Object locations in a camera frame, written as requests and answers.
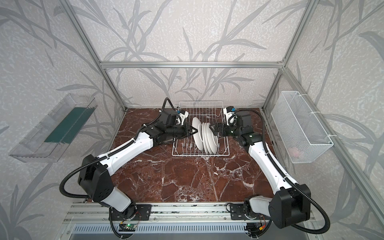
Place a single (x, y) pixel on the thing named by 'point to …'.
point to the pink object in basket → (295, 153)
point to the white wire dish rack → (207, 112)
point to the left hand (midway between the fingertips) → (199, 126)
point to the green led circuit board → (127, 227)
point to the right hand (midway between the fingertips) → (217, 121)
